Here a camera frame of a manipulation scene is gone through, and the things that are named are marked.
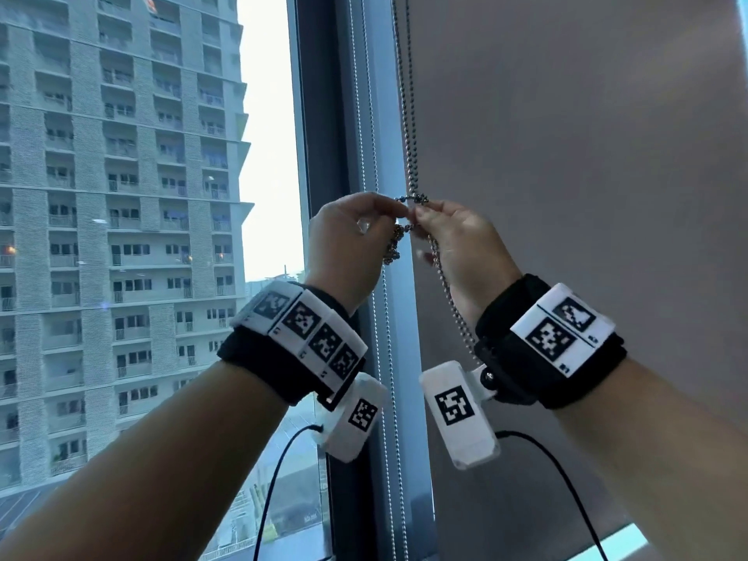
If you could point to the person's right fingers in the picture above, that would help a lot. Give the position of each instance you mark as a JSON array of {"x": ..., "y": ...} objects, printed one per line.
[{"x": 432, "y": 216}]

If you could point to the grey roller blind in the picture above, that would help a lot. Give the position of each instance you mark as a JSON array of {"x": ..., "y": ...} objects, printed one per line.
[{"x": 584, "y": 140}]

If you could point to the black wristband with marker tags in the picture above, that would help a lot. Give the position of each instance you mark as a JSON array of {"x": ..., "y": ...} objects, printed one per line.
[
  {"x": 304, "y": 338},
  {"x": 555, "y": 338}
]

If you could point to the person's right hand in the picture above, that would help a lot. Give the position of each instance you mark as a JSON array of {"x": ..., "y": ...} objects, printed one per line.
[{"x": 467, "y": 257}]

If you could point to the dark window frame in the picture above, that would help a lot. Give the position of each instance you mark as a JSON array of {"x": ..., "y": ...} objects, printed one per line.
[{"x": 327, "y": 110}]

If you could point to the person's left forearm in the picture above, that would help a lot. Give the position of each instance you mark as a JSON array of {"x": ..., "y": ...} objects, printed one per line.
[{"x": 146, "y": 479}]

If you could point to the grey apartment building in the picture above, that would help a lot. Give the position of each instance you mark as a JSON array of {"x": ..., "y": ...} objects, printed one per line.
[{"x": 117, "y": 198}]

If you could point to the person's left hand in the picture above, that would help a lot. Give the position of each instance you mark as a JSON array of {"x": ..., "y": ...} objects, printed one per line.
[{"x": 339, "y": 257}]

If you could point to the person's left fingers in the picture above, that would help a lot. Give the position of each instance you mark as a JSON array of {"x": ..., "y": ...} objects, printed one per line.
[{"x": 380, "y": 205}]

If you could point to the person's right forearm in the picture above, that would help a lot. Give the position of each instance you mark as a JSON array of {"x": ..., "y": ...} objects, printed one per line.
[{"x": 660, "y": 461}]

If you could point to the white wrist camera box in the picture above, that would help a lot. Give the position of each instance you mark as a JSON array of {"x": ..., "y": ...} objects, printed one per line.
[
  {"x": 457, "y": 415},
  {"x": 353, "y": 417}
]

